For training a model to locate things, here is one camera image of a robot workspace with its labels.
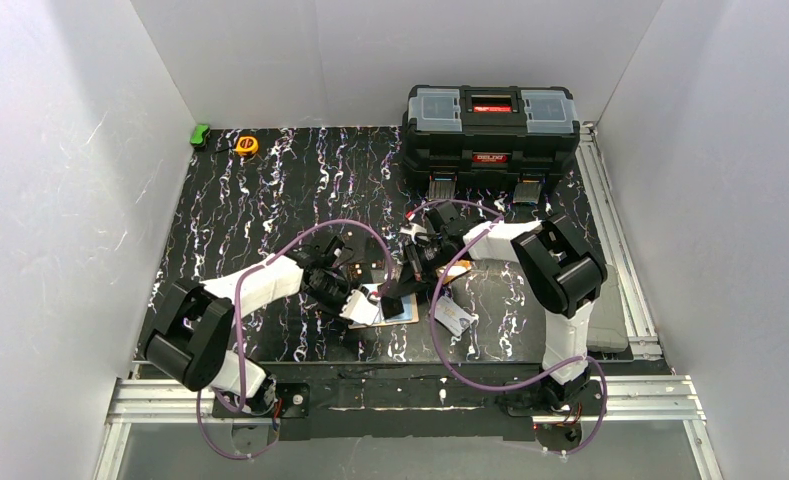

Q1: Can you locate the green plastic object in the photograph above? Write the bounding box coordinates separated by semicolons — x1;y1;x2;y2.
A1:
189;124;211;150

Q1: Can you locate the beige card holder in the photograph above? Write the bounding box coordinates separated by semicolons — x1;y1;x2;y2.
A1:
342;284;418;329

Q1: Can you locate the black plastic toolbox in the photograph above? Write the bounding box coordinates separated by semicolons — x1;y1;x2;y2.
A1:
400;85;581;200

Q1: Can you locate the silver toolbox latch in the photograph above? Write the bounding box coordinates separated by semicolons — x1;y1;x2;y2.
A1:
427;173;456;200
512;178;544;204

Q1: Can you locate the yellow tape measure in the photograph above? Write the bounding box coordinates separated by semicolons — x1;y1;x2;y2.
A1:
234;135;260;157

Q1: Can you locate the aluminium frame rail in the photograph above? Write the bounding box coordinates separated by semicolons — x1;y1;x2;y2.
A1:
577;122;663;361
94;375;723;479

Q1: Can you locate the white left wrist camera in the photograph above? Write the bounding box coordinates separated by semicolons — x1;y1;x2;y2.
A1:
339;290;384;329

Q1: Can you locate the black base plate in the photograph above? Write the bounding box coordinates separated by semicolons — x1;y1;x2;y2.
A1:
211;360;674;442

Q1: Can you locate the white card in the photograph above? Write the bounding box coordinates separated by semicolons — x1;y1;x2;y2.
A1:
432;295;477;337

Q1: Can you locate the black VIP card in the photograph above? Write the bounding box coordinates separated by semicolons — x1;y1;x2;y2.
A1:
344;237;387;284
379;296;404;320

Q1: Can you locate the aluminium frame rail front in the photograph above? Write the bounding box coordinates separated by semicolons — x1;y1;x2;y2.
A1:
94;375;723;479

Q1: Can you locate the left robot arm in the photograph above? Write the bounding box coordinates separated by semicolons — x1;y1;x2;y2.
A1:
140;235;350;400

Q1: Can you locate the silver toolbox latch right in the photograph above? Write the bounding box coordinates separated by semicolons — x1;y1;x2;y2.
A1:
512;178;544;204

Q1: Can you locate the grey pad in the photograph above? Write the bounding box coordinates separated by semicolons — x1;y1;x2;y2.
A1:
586;264;629;353

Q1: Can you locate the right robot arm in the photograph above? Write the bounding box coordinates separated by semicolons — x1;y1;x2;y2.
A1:
382;200;608;405

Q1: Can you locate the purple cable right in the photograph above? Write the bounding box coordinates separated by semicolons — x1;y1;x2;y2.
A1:
403;198;609;458

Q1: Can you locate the aluminium frame rail right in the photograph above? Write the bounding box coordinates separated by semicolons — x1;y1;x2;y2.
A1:
577;122;663;361

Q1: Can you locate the orange card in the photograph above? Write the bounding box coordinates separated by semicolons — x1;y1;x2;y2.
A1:
443;260;473;284

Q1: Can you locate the silver toolbox latch left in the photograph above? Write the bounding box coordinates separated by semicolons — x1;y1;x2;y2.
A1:
427;173;456;200

